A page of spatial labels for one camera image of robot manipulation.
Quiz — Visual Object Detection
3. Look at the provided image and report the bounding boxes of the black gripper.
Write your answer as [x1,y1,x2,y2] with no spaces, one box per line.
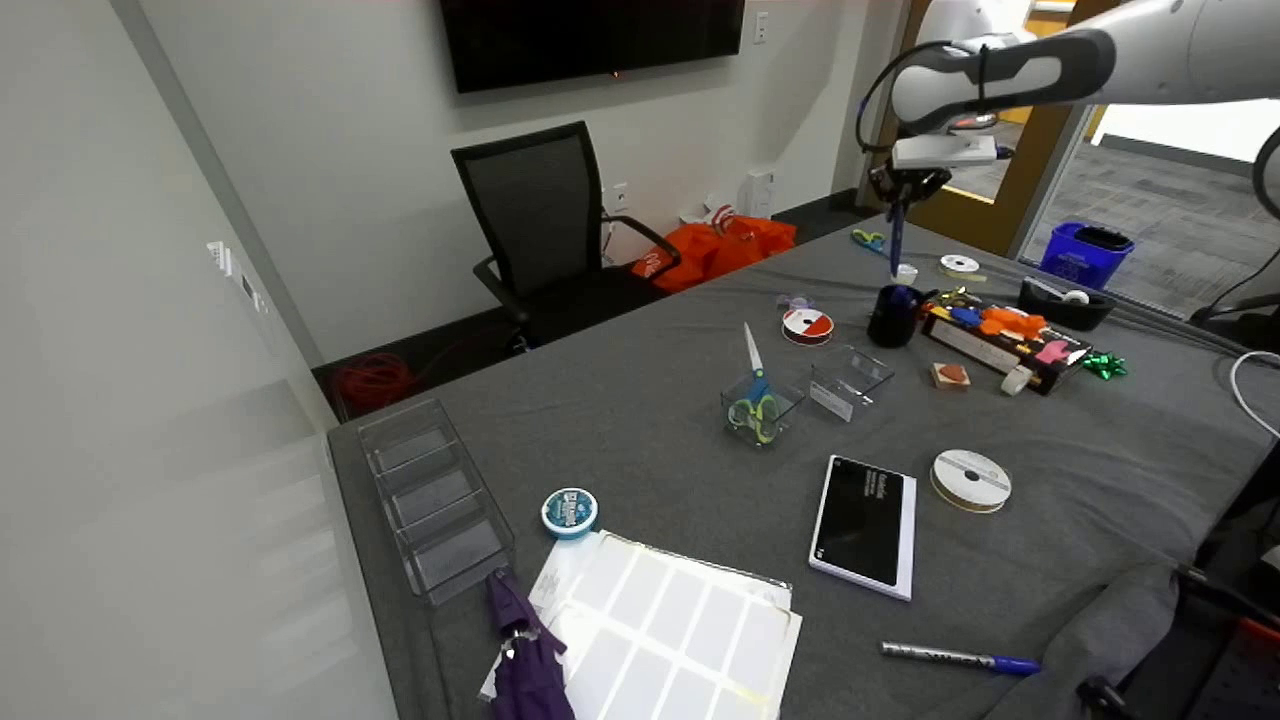
[862,160,958,226]

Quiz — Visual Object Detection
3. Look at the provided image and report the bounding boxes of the blue marker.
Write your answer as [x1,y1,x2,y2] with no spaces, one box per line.
[882,197,913,288]

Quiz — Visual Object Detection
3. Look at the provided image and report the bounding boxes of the black mug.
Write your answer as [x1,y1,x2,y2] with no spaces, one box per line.
[862,279,933,352]

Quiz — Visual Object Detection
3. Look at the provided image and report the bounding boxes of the red floor object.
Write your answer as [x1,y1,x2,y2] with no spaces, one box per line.
[326,347,419,418]

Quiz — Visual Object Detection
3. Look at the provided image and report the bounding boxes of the green blue pen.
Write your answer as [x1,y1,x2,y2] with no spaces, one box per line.
[847,222,896,264]

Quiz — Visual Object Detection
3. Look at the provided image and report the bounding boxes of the orange white ribbon roll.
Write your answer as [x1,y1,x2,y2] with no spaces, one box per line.
[779,301,841,347]

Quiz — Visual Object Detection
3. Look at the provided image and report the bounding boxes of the orange toy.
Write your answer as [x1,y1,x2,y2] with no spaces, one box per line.
[974,305,1050,343]

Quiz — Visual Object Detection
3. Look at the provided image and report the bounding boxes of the blue bin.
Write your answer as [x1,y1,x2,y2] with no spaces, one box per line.
[1034,215,1139,291]

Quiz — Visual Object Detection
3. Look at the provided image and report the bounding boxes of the black tape dispenser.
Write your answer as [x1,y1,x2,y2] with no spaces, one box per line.
[1010,267,1120,334]

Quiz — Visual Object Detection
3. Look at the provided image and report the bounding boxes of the clear acrylic holder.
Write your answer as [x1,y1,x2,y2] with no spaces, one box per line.
[794,338,899,428]

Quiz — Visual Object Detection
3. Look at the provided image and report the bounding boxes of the orange bag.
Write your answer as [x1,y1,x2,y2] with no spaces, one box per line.
[627,206,804,301]

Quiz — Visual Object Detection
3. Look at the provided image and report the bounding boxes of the green gift bow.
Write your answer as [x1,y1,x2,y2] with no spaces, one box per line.
[1076,343,1131,387]

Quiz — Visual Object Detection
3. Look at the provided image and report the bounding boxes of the clear acrylic box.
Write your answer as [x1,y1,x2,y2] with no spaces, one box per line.
[718,371,804,451]

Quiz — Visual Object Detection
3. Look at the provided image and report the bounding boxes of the white ribbon spool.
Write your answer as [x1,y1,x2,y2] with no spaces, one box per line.
[926,445,1018,521]

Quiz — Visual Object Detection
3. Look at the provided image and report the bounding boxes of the gray tablecloth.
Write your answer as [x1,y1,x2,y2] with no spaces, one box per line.
[325,213,1280,720]

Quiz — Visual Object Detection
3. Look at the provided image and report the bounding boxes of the black tablet device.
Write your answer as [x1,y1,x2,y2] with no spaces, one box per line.
[804,447,922,607]

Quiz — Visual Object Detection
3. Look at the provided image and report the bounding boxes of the black mesh office chair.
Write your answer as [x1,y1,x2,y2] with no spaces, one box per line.
[447,116,682,355]

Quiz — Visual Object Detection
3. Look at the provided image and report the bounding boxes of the teal rimmed small dish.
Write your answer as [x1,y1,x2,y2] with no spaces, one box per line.
[535,484,602,544]

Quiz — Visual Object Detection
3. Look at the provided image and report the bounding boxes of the silver pen blue cap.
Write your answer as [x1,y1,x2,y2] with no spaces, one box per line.
[875,634,1049,679]

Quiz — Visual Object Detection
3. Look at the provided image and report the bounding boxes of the white label sheets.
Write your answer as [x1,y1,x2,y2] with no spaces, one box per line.
[522,526,809,720]

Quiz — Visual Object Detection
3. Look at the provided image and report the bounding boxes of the clear plastic tray organizer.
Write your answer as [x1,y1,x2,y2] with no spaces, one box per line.
[357,405,519,612]

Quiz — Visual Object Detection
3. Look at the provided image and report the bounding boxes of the black stand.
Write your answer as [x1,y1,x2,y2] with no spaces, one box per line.
[1076,445,1280,720]

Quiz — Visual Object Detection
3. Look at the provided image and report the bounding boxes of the purple cloth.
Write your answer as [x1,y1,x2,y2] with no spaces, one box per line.
[477,566,581,720]

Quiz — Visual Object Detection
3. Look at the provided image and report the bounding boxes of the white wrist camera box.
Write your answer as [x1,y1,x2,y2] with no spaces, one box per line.
[882,128,1000,170]

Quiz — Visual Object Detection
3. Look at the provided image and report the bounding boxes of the wooden door frame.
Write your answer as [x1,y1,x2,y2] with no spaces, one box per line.
[856,0,1128,261]

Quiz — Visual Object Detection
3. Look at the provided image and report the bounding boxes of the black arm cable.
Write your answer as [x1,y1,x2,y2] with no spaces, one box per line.
[853,34,940,160]

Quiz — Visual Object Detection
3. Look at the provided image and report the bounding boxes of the blue green handled scissors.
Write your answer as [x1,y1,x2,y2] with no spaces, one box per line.
[727,319,790,445]

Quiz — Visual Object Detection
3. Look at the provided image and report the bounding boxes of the black wall television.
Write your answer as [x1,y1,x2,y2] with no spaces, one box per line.
[435,0,751,97]

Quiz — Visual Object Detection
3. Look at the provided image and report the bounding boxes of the white cable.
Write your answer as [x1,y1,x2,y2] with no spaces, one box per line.
[1224,343,1280,445]

